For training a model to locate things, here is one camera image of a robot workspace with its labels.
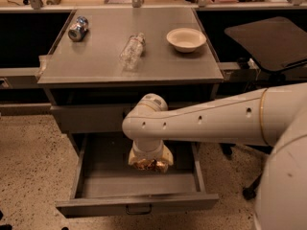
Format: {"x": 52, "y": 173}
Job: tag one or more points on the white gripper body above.
{"x": 149, "y": 154}

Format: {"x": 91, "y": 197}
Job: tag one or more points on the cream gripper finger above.
{"x": 133, "y": 158}
{"x": 166, "y": 160}

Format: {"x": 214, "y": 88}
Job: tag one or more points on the orange soda can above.
{"x": 151, "y": 165}

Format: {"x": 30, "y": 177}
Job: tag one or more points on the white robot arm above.
{"x": 281, "y": 202}

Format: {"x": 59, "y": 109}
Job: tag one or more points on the open middle drawer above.
{"x": 106, "y": 185}

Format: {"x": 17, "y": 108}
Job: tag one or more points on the closed upper drawer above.
{"x": 91, "y": 118}

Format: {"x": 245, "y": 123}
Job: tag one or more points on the grey drawer cabinet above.
{"x": 92, "y": 84}

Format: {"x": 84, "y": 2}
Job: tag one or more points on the blue silver soda can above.
{"x": 78, "y": 30}

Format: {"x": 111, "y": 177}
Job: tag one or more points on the clear plastic bottle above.
{"x": 132, "y": 52}

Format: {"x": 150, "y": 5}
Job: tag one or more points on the white bowl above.
{"x": 186, "y": 40}

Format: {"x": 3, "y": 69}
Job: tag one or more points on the black office chair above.
{"x": 277, "y": 45}

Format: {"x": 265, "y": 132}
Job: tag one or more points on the long background workbench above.
{"x": 30, "y": 31}

